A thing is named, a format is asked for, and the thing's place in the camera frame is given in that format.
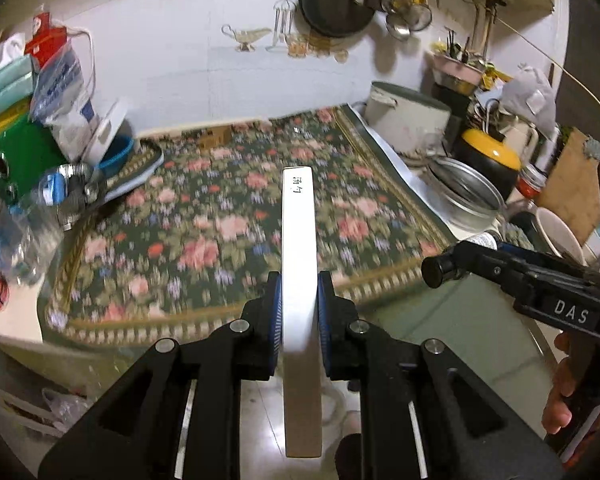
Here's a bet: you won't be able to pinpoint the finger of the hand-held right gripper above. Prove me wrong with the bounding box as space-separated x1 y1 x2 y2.
454 241 552 302
497 242 600 287

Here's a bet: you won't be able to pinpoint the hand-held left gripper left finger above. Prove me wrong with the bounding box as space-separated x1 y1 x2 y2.
37 271 284 480

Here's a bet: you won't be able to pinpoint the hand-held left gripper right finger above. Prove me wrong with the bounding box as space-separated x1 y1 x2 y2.
316 270 565 480

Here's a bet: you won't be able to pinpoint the dark bottle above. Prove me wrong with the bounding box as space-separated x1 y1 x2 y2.
421 254 467 290

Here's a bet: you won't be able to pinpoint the long white box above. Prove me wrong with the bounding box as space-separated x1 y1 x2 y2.
281 165 323 459

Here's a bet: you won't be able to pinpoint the person's right hand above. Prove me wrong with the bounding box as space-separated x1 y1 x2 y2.
541 332 577 436

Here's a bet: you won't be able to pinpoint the grey dishcloth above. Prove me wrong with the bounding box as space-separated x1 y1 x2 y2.
467 222 533 252

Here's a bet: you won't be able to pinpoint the white bowl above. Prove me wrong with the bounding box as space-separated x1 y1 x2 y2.
535 207 588 266

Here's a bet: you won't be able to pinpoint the steel basin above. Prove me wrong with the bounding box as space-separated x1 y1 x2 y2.
426 156 507 229

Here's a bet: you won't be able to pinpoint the wooden cutting board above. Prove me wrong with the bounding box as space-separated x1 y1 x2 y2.
535 127 600 243

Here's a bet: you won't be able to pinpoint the red jar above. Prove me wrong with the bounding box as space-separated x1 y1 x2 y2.
517 164 548 198

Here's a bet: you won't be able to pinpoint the yellow black pot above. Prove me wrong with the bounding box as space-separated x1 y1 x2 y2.
455 127 522 196

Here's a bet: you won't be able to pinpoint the floral cloth mat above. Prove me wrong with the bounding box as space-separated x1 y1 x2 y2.
44 105 461 346

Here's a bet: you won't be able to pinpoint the white kettle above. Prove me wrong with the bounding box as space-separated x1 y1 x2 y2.
500 115 538 158

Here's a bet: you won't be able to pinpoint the white cooking pot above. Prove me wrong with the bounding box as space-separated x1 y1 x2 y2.
367 81 452 157

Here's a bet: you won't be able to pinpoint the grey cloth bag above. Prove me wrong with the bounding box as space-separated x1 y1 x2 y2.
500 64 558 133

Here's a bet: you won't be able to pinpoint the small brown cardboard box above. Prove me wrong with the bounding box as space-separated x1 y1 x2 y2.
197 125 233 150

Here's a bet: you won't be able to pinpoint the pink utensil holder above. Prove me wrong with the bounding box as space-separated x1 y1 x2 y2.
430 27 486 96

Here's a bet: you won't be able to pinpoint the thin clothesline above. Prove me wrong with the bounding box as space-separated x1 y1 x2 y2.
495 17 600 123

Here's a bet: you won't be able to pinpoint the blue bowl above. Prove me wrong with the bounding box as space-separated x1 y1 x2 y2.
97 136 135 177

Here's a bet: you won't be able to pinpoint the white plates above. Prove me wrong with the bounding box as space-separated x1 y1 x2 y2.
82 99 128 166

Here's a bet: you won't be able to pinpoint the small steel ladle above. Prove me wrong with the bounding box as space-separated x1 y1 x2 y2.
386 12 412 41

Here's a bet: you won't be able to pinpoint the metal gravy boat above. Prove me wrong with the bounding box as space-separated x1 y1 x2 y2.
221 24 272 52

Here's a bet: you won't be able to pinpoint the clear plastic bag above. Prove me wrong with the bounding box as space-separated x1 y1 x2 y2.
30 40 106 161

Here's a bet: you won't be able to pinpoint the green box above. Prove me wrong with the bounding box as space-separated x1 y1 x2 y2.
0 120 56 201

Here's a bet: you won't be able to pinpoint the black wok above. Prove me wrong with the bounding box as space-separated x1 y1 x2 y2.
298 0 375 38

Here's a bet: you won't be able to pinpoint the teal tissue box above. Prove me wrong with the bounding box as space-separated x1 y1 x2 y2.
0 32 38 126

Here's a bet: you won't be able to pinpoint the red carton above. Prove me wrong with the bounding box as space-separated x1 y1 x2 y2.
24 10 68 58

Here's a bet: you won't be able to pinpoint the window frame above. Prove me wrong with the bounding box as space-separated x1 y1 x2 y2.
555 0 600 161

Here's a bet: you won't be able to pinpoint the wire strainer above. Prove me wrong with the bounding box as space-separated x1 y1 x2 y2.
410 0 433 31

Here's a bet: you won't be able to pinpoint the metal wire rack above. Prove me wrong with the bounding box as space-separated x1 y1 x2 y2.
267 0 298 52

